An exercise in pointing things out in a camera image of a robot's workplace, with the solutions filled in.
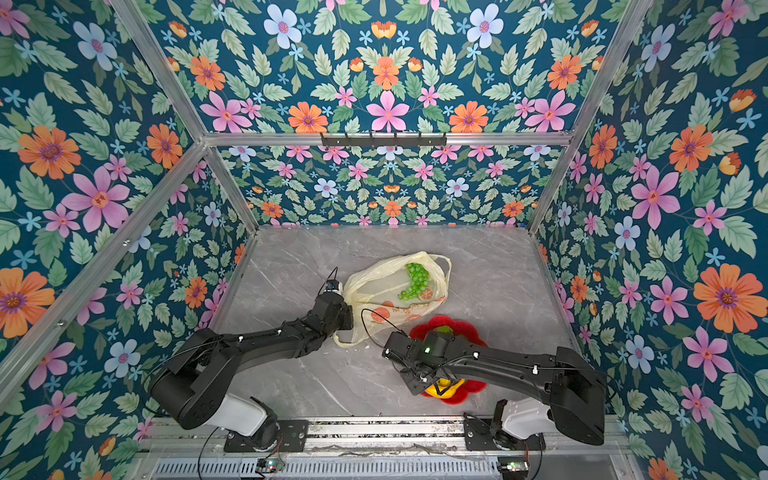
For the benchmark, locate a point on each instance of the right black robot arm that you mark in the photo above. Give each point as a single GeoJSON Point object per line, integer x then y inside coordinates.
{"type": "Point", "coordinates": [565, 391]}

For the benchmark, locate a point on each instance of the red flower-shaped plate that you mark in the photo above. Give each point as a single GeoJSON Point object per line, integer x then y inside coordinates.
{"type": "Point", "coordinates": [461, 329]}

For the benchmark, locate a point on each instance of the yellow fake banana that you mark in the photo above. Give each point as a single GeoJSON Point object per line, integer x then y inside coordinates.
{"type": "Point", "coordinates": [444, 388]}

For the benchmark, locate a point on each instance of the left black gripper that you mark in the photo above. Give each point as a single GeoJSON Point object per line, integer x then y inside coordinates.
{"type": "Point", "coordinates": [347, 312]}

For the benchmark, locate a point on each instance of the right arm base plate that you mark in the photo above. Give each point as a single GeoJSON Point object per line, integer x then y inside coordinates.
{"type": "Point", "coordinates": [481, 434]}

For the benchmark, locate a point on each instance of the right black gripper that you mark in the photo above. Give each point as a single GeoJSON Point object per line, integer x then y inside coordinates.
{"type": "Point", "coordinates": [414, 389]}

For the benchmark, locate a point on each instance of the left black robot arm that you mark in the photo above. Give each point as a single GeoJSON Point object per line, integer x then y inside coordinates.
{"type": "Point", "coordinates": [193, 386]}

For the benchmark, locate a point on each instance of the aluminium mounting rail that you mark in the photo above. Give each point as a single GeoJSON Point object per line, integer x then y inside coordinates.
{"type": "Point", "coordinates": [377, 436]}

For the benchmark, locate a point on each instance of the yellow plastic fruit-print bag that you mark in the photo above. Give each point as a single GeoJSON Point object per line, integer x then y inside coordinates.
{"type": "Point", "coordinates": [373, 295]}

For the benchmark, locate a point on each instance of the black hook rail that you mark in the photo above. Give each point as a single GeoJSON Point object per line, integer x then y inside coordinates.
{"type": "Point", "coordinates": [372, 140]}

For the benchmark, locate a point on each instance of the green fake grapes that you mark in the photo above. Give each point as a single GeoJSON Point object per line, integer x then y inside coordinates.
{"type": "Point", "coordinates": [419, 279]}

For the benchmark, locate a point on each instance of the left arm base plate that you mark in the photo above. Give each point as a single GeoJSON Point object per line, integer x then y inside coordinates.
{"type": "Point", "coordinates": [274, 435]}

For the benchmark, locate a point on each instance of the white vent grille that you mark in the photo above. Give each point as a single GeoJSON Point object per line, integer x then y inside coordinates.
{"type": "Point", "coordinates": [330, 468]}

